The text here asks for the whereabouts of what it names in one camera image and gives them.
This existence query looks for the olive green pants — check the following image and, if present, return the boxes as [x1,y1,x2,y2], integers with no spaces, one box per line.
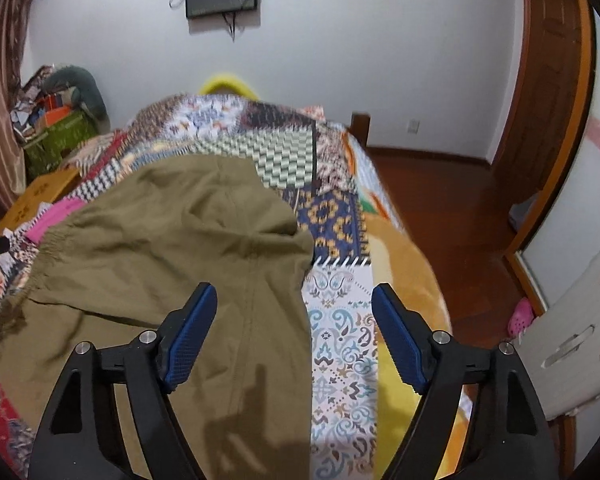
[0,155,313,479]

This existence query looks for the pink folded pants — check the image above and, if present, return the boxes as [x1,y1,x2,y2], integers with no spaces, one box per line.
[24,197,86,245]

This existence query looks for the pink slipper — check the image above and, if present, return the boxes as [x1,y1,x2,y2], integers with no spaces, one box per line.
[507,298,535,338]

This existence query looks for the teal stuffed toy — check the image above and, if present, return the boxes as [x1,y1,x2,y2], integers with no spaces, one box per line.
[42,65,107,122]

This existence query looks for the yellow pillow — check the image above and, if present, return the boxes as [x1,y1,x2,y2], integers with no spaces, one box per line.
[198,73,259,101]

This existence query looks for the brown wooden door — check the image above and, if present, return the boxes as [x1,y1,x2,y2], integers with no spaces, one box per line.
[493,0,596,259]

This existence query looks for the patchwork patterned bedspread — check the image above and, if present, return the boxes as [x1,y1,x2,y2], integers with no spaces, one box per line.
[0,96,379,479]

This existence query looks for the white wall socket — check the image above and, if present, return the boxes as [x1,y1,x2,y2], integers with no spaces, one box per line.
[407,119,420,134]

